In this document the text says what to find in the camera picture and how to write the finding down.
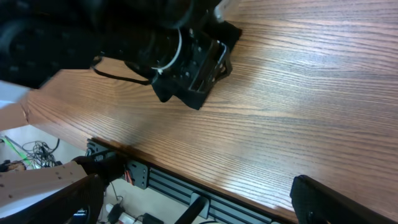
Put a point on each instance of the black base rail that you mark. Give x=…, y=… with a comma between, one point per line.
x=201, y=200

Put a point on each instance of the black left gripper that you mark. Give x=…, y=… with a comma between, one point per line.
x=196, y=65

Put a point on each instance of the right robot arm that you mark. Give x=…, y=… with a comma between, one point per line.
x=21, y=189

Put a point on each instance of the black t-shirt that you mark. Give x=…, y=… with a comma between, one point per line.
x=223, y=32

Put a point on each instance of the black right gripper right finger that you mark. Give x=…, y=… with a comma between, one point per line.
x=314, y=202

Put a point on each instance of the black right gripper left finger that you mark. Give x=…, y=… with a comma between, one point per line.
x=60, y=207

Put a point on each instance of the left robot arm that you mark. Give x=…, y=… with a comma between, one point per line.
x=39, y=38

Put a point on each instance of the power strip on floor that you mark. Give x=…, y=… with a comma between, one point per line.
x=118, y=215

